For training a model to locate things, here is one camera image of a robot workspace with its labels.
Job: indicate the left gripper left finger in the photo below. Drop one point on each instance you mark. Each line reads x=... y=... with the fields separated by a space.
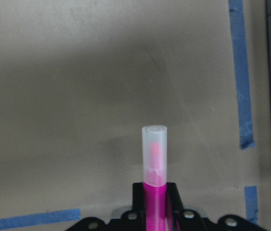
x=138 y=198

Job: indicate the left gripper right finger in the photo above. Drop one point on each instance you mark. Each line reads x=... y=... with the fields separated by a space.
x=173 y=200

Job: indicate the pink marker pen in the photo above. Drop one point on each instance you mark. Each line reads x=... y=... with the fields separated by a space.
x=154 y=153

